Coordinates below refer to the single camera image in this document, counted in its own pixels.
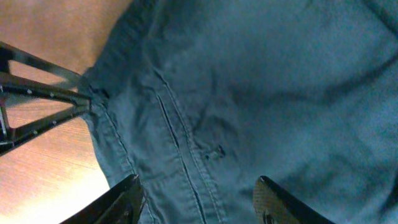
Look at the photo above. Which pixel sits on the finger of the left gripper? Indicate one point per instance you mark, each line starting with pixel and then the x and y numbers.
pixel 25 77

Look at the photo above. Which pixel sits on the navy blue shorts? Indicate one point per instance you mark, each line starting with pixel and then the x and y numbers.
pixel 201 98

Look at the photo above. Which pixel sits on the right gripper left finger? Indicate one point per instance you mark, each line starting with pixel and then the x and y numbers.
pixel 121 204

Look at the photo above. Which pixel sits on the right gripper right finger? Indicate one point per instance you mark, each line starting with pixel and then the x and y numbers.
pixel 275 205

